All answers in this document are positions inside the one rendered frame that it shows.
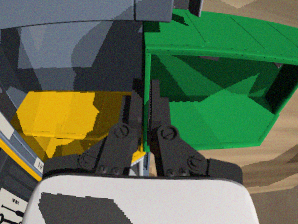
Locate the green bin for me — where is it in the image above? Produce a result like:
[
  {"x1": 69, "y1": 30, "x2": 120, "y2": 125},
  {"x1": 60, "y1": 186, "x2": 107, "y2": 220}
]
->
[{"x1": 142, "y1": 9, "x2": 298, "y2": 152}]

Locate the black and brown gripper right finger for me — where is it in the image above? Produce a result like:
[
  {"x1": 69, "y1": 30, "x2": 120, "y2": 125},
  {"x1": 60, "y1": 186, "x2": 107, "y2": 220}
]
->
[{"x1": 147, "y1": 79, "x2": 243, "y2": 185}]

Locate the grey open bin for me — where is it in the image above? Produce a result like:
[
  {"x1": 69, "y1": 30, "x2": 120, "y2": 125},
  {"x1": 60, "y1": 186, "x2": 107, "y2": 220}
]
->
[{"x1": 129, "y1": 155, "x2": 144, "y2": 176}]

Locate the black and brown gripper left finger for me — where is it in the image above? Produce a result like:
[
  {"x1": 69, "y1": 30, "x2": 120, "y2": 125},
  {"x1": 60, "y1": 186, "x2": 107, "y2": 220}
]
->
[{"x1": 42, "y1": 78, "x2": 143, "y2": 179}]

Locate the grey metal rack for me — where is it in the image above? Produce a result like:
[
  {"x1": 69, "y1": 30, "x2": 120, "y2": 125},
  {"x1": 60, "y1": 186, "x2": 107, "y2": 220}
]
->
[{"x1": 0, "y1": 0, "x2": 203, "y2": 178}]

